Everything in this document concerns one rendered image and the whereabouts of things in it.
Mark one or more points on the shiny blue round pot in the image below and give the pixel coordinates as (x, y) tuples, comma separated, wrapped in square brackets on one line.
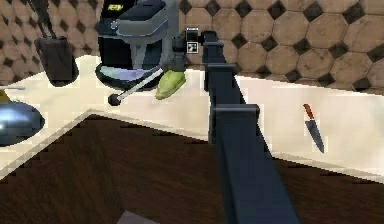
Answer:
[(18, 123)]

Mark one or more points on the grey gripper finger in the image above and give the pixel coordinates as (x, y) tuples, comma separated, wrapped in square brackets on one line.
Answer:
[(138, 85)]

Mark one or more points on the black grey coffee machine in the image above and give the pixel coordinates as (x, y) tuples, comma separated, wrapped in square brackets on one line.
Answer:
[(133, 36)]

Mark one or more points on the white topped brown kitchen counter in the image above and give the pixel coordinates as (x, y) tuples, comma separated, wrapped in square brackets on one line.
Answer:
[(133, 166)]

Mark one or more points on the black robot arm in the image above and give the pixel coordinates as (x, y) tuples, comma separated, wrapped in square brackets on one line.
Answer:
[(246, 160)]

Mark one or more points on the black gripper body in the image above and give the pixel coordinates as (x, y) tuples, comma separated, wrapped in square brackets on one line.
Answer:
[(179, 45)]

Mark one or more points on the green lettuce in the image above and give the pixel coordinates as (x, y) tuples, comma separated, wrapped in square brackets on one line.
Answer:
[(169, 85)]

